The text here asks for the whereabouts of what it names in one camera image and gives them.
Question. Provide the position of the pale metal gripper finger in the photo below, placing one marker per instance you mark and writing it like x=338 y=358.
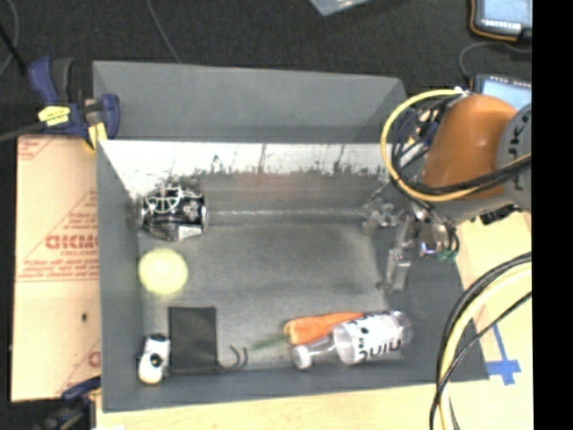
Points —
x=380 y=217
x=396 y=267

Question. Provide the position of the clear plastic bottle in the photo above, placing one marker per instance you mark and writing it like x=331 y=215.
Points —
x=371 y=338

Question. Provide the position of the orange toy carrot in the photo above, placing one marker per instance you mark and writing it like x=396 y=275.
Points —
x=315 y=327

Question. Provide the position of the grey metal bin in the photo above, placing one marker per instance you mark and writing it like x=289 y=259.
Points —
x=277 y=267

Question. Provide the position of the black curved hook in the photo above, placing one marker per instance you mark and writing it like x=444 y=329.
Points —
x=240 y=358

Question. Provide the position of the black and white ball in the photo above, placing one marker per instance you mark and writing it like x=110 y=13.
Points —
x=172 y=213

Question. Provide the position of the dark flat block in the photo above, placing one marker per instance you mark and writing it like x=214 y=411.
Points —
x=193 y=336

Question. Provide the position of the yellow ball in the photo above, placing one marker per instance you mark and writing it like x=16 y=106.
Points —
x=162 y=271

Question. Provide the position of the white and black toy animal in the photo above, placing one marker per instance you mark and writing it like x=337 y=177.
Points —
x=153 y=361

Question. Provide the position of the brown cardboard board red print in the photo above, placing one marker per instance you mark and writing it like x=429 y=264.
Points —
x=53 y=249

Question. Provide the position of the black cylinder on white bracket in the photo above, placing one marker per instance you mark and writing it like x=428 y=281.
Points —
x=494 y=215

